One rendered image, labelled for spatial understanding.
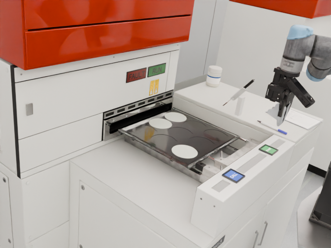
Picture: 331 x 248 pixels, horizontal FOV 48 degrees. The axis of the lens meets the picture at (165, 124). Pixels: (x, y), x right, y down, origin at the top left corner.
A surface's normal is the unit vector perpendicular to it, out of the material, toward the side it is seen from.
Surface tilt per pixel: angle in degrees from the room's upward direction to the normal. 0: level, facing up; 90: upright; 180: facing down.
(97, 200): 90
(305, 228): 0
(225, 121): 90
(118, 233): 90
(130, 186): 0
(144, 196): 0
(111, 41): 90
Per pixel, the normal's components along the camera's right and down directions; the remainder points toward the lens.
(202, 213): -0.63, 0.27
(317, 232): 0.12, -0.89
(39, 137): 0.77, 0.37
